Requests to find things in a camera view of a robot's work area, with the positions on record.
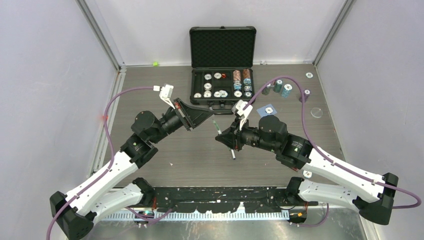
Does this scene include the light blue chip stack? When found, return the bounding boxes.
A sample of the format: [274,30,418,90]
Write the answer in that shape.
[281,84,293,98]

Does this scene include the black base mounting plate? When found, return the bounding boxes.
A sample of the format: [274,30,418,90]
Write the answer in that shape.
[138,186,318,214]

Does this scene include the dark green chip stack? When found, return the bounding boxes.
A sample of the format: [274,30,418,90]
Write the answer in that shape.
[261,83,273,96]

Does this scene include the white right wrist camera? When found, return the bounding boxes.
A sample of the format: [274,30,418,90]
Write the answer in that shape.
[231,99,253,131]

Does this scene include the white pen blue tip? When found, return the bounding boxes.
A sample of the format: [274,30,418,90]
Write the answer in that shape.
[230,149,236,160]

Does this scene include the purple chip stack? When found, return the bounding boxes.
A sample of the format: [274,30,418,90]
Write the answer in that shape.
[298,89,311,103]

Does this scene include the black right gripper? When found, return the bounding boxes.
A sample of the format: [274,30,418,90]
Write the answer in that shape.
[216,115,278,152]

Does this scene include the green white pen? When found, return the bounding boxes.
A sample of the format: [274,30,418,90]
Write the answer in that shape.
[212,119,222,135]

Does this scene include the white chip near base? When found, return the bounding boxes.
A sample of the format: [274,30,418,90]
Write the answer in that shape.
[302,170,313,179]

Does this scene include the black poker chip case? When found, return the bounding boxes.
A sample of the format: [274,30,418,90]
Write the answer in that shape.
[189,26,257,115]

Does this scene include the blue playing card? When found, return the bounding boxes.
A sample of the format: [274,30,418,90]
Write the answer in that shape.
[256,104,277,118]

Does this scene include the white chip far corner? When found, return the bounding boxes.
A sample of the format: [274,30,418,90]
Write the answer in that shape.
[305,72,314,79]

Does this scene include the white chip on card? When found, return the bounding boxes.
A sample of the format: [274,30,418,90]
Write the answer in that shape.
[265,107,274,115]

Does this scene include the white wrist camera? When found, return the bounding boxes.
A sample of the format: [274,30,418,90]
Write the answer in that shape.
[231,99,253,131]
[153,83,175,109]

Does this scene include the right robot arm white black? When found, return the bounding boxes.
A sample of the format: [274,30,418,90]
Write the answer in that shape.
[215,115,399,225]

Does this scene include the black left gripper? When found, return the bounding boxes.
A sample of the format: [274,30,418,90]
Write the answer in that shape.
[150,97,213,144]

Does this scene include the clear dealer button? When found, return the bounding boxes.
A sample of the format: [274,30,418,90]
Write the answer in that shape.
[310,107,324,119]

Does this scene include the teal chip stack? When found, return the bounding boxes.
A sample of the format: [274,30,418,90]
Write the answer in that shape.
[273,79,284,93]

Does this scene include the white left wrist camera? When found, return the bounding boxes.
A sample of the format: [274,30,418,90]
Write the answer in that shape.
[153,83,175,109]

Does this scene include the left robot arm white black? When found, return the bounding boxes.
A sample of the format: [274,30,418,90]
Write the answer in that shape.
[49,98,214,240]

